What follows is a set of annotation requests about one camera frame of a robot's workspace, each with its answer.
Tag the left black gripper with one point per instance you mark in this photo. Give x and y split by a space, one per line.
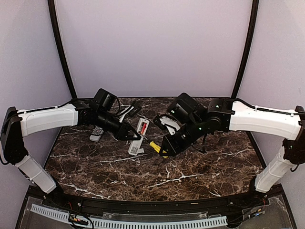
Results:
122 132

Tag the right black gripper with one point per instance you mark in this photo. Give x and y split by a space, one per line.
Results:
174 149

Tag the yellow handled screwdriver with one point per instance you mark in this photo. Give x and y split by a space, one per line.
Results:
152 144

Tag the grey remote control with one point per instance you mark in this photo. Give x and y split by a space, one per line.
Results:
96 134

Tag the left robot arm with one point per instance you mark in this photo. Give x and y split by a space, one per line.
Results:
80 111

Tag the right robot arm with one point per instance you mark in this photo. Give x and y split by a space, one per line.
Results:
224 114

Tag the red battery in remote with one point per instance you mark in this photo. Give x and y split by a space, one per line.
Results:
143 127

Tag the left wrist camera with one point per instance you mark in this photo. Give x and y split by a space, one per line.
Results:
130 111

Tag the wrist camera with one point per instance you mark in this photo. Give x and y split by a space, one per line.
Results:
130 111
165 122

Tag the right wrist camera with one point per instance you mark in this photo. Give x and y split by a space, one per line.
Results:
165 122

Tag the black front rail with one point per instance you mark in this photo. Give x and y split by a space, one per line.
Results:
230 204

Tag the left black frame post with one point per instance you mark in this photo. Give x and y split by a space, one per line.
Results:
60 48

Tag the black frame post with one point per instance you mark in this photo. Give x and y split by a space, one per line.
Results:
60 48
247 48

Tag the right black frame post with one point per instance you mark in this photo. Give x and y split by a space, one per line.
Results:
247 48

